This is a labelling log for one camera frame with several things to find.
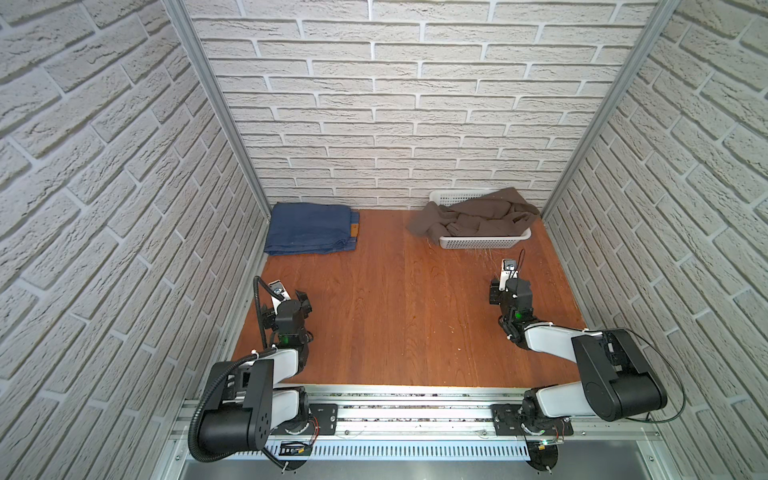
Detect white plastic laundry basket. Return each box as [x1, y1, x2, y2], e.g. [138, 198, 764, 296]
[429, 189, 532, 250]

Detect corner aluminium post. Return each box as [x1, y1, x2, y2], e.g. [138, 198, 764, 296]
[164, 0, 271, 219]
[542, 0, 681, 221]

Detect brown trousers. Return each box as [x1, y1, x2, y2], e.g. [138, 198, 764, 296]
[407, 187, 540, 244]

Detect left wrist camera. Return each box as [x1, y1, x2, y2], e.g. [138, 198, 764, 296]
[268, 280, 291, 313]

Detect aluminium mounting rail frame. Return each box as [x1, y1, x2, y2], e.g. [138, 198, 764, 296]
[149, 365, 679, 480]

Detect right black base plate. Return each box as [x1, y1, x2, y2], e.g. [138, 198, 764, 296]
[490, 404, 574, 438]

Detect right corner aluminium post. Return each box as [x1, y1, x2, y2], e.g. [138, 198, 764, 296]
[542, 0, 681, 221]

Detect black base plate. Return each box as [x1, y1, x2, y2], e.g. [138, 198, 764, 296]
[490, 404, 574, 438]
[272, 403, 339, 436]

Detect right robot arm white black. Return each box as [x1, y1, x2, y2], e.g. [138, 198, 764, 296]
[489, 277, 668, 434]

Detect thin black cable right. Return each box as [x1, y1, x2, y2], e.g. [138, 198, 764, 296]
[623, 328, 688, 425]

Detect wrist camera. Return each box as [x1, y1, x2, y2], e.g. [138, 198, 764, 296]
[498, 249, 525, 292]
[268, 280, 291, 313]

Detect black corrugated cable left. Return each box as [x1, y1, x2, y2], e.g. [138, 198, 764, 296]
[187, 275, 301, 472]

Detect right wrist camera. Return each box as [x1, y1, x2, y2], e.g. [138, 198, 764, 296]
[498, 249, 525, 292]

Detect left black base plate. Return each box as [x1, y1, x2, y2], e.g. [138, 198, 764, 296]
[272, 403, 339, 436]

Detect left corner aluminium post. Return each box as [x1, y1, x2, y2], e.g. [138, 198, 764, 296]
[164, 0, 271, 219]

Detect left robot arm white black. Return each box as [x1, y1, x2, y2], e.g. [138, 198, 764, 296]
[188, 291, 312, 462]

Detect blue denim jeans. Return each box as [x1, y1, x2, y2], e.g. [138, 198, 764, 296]
[265, 203, 360, 256]

